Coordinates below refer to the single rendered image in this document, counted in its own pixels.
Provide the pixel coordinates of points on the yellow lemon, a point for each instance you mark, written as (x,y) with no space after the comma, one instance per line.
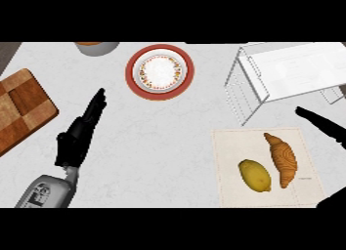
(255,175)

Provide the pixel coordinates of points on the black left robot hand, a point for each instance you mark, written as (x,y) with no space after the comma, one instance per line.
(80,133)

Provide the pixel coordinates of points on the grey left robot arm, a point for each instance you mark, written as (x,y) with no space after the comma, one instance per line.
(48,192)

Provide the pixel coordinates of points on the checkered wooden cutting board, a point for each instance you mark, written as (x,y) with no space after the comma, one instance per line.
(15,112)

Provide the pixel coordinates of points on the grey cup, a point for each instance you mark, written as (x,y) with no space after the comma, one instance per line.
(97,48)

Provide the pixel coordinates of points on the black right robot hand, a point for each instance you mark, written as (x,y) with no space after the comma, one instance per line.
(342,136)

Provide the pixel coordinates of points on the beige placemat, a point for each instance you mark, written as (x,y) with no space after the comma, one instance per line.
(265,167)

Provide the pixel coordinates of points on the brown croissant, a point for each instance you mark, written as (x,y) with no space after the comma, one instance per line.
(283,159)

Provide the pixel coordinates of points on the red-rimmed white plate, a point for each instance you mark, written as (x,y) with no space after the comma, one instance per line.
(160,72)

